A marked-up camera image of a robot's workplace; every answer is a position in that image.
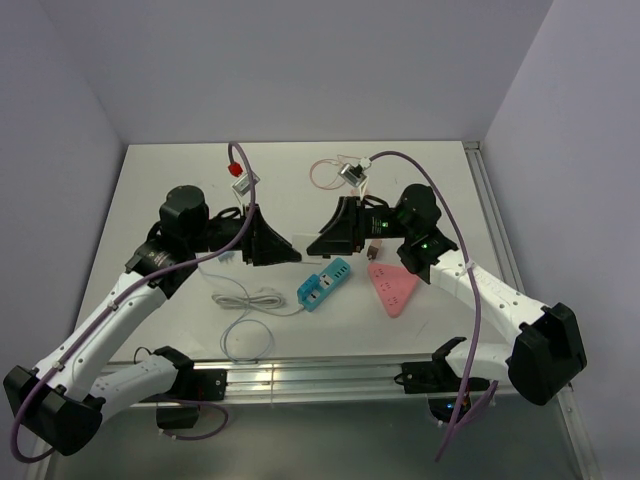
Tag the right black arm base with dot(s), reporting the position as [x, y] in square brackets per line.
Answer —
[434, 378]

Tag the blue square plug adapter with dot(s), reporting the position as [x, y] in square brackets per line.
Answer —
[307, 287]

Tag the brown small plug adapter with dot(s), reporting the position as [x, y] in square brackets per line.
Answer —
[374, 249]

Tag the light blue USB charger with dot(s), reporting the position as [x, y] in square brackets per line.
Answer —
[226, 257]

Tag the teal power strip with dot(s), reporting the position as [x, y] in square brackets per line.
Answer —
[331, 278]

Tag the pink triangular power strip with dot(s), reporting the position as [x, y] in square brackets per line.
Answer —
[394, 286]

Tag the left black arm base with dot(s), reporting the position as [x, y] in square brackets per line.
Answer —
[196, 394]

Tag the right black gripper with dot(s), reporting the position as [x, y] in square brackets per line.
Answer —
[345, 232]

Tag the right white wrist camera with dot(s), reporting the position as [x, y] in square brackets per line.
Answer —
[355, 175]

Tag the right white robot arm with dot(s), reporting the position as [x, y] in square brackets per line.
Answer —
[543, 349]

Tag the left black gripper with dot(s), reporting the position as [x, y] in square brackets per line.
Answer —
[262, 246]

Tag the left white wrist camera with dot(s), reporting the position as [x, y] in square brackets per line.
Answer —
[243, 180]

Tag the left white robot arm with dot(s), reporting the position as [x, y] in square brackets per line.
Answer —
[64, 399]

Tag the aluminium rail frame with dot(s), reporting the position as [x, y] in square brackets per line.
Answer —
[247, 320]

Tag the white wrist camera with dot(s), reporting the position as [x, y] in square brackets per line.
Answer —
[355, 175]
[243, 180]

